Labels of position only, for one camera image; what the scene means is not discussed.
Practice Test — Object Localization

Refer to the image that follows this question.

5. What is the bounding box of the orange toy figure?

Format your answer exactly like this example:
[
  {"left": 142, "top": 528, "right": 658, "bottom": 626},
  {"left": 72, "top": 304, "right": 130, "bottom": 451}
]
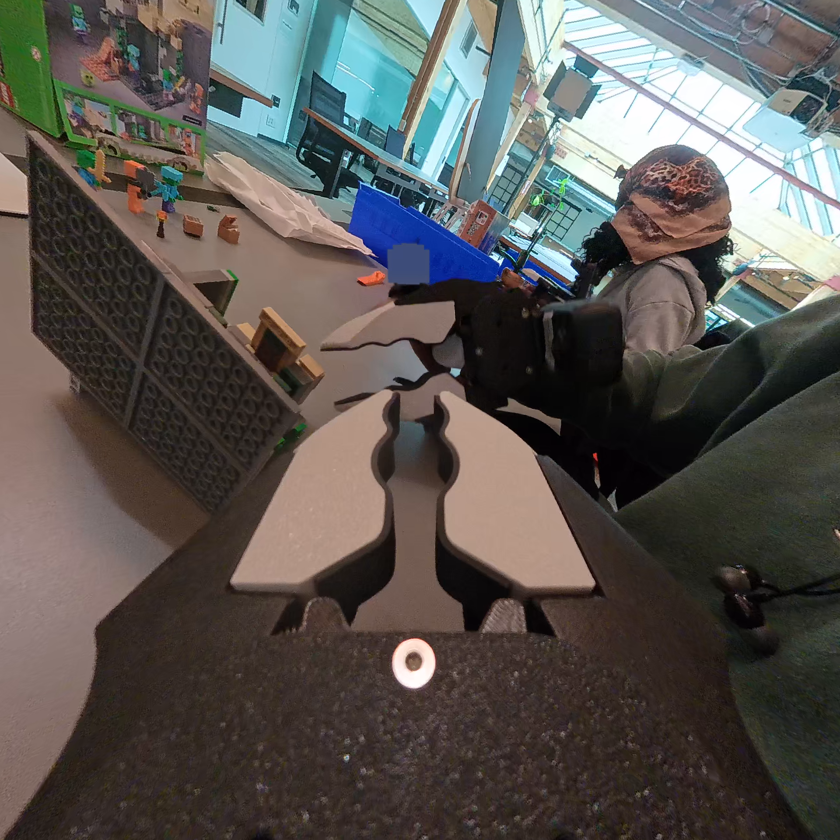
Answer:
[{"left": 123, "top": 161, "right": 156, "bottom": 215}]

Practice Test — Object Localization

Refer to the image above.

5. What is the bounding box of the wooden office table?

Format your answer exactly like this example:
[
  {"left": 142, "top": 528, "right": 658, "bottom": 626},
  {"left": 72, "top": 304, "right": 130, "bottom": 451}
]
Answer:
[{"left": 302, "top": 107, "right": 454, "bottom": 198}]

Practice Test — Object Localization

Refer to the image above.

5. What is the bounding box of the grey brick baseplate build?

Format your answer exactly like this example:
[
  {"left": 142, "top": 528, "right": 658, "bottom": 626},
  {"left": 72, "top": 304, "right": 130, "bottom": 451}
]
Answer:
[{"left": 26, "top": 131, "right": 309, "bottom": 514}]

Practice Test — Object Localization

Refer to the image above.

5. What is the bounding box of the green toy figure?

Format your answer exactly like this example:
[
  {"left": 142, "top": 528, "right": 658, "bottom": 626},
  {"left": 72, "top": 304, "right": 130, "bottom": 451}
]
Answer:
[{"left": 74, "top": 150, "right": 112, "bottom": 189}]

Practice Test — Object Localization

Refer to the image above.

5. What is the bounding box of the green building toy box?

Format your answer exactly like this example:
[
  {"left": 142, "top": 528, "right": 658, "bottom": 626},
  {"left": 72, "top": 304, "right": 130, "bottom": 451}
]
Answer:
[{"left": 0, "top": 0, "right": 216, "bottom": 173}]

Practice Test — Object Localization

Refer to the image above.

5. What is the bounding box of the green plant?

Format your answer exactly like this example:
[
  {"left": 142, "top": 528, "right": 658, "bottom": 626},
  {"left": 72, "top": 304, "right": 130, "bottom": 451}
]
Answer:
[{"left": 528, "top": 176, "right": 573, "bottom": 221}]

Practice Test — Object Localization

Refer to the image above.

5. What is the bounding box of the tan brick piece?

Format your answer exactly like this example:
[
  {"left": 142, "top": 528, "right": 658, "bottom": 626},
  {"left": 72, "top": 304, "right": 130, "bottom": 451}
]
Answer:
[{"left": 251, "top": 307, "right": 326, "bottom": 403}]

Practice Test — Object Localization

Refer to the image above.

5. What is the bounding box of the white tray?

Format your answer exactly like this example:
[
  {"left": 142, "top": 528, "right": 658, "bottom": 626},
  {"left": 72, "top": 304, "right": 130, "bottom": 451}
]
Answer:
[{"left": 0, "top": 152, "right": 31, "bottom": 217}]

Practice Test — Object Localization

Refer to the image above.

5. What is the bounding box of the black light stand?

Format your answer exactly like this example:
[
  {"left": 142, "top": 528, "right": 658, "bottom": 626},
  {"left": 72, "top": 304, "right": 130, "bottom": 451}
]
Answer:
[{"left": 515, "top": 118, "right": 560, "bottom": 270}]

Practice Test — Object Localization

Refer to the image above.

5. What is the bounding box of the studio light panel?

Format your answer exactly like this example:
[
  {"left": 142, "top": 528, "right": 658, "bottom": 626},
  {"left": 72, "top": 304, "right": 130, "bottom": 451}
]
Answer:
[{"left": 543, "top": 55, "right": 602, "bottom": 122}]

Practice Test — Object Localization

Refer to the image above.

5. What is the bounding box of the black office chair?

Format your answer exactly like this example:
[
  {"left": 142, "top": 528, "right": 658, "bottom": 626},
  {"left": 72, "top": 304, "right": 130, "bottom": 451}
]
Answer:
[
  {"left": 295, "top": 71, "right": 352, "bottom": 198},
  {"left": 382, "top": 125, "right": 421, "bottom": 191}
]

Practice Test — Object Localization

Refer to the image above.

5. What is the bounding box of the blue plastic bin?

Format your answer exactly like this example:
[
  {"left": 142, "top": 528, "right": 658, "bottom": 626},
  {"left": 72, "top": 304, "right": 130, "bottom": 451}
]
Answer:
[{"left": 348, "top": 182, "right": 526, "bottom": 290}]

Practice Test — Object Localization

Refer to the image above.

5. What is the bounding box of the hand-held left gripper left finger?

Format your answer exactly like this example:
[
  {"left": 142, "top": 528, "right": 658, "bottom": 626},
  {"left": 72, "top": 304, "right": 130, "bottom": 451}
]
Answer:
[{"left": 230, "top": 390, "right": 399, "bottom": 595}]

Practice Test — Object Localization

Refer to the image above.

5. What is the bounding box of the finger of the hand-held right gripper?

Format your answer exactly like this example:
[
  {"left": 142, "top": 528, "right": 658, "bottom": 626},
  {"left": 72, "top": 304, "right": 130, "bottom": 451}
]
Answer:
[
  {"left": 320, "top": 298, "right": 458, "bottom": 352},
  {"left": 333, "top": 371, "right": 468, "bottom": 422}
]

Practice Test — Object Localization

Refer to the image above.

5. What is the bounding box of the beige ceiling box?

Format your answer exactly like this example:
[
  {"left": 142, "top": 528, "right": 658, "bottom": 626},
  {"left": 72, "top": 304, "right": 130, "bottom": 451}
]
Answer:
[{"left": 766, "top": 87, "right": 826, "bottom": 127}]

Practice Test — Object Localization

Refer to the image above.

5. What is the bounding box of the teal zombie toy figure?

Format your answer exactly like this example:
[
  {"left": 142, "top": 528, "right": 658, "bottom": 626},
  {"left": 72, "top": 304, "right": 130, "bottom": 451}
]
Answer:
[{"left": 152, "top": 167, "right": 186, "bottom": 215}]

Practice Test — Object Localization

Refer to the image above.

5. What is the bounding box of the person's right forearm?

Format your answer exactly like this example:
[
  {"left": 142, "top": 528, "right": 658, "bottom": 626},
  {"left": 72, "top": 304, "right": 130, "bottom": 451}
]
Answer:
[{"left": 558, "top": 295, "right": 840, "bottom": 480}]

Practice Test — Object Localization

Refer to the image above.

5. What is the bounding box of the orange printed box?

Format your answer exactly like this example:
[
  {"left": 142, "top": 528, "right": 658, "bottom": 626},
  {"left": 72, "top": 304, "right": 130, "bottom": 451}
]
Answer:
[{"left": 457, "top": 199, "right": 501, "bottom": 253}]

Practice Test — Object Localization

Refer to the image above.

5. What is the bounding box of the grey column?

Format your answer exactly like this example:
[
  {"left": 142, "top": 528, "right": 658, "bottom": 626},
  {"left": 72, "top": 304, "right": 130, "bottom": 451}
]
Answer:
[{"left": 456, "top": 0, "right": 529, "bottom": 206}]

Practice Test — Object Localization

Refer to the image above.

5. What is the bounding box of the black drawstring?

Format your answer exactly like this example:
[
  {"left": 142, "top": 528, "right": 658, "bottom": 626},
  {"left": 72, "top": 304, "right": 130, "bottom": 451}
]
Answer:
[{"left": 714, "top": 563, "right": 840, "bottom": 657}]

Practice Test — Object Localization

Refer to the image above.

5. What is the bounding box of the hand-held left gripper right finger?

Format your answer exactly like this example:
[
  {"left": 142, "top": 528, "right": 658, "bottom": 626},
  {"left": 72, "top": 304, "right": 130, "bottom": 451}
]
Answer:
[{"left": 433, "top": 391, "right": 597, "bottom": 595}]

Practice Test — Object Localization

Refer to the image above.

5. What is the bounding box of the person's sweater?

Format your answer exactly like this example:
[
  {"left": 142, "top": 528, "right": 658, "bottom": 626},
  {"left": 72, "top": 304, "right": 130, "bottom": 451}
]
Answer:
[{"left": 616, "top": 374, "right": 840, "bottom": 840}]

